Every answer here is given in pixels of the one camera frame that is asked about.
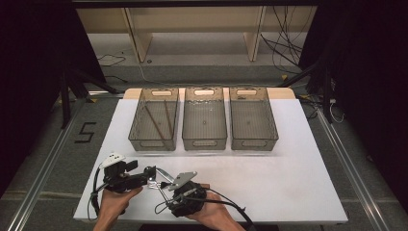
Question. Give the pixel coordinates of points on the person's right hand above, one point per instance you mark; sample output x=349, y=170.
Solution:
x=211, y=208

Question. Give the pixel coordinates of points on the smoky clear plastic bin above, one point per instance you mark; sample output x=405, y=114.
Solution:
x=154, y=144
x=204, y=143
x=253, y=144

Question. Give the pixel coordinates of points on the person's left hand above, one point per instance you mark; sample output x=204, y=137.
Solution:
x=112, y=205

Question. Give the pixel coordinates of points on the brown wooden chopstick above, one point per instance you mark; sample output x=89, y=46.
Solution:
x=155, y=122

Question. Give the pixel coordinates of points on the black stand legs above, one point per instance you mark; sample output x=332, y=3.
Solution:
x=65, y=96

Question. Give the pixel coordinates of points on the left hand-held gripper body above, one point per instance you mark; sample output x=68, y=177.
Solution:
x=120, y=178

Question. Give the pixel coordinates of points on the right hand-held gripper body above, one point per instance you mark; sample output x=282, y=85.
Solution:
x=189, y=199

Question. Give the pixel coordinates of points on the light wooden shelf unit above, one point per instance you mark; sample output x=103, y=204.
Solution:
x=192, y=19

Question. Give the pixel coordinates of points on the aluminium floor rail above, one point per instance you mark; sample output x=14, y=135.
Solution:
x=349, y=166
x=41, y=173

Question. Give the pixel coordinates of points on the black metal stand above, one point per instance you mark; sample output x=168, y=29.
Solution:
x=325, y=83

